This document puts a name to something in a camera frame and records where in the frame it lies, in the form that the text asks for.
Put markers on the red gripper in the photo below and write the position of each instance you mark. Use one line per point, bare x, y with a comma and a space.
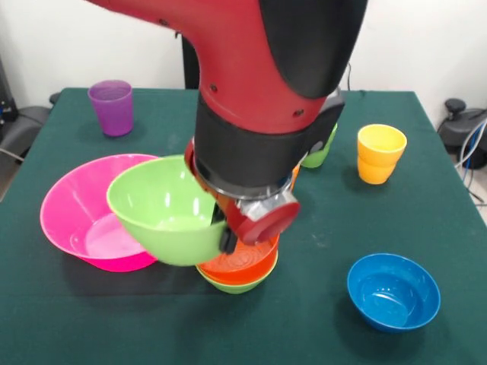
266, 224

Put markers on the red bowl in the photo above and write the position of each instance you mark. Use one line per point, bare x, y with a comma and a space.
247, 266

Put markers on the large green bowl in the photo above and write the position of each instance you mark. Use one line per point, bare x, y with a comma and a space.
160, 205

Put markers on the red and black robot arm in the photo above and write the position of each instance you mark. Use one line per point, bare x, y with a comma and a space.
266, 76

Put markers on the small green bowl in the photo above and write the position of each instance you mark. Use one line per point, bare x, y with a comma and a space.
236, 288

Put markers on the orange cup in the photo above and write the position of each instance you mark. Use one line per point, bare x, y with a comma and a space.
295, 175

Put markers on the green cup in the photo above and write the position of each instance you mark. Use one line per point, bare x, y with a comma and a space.
317, 157

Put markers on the large pink bowl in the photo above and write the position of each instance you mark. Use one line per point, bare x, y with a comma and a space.
76, 228

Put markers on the purple cup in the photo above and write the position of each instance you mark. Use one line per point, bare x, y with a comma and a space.
112, 114

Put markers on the dark green tablecloth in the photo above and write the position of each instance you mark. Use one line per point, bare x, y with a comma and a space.
76, 304

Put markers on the yellow cup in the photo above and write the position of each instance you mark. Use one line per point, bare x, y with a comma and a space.
380, 159

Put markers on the blue bowl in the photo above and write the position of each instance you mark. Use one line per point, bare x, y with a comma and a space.
393, 300

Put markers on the black wheeled base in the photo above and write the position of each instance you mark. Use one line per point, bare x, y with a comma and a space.
23, 129
456, 129

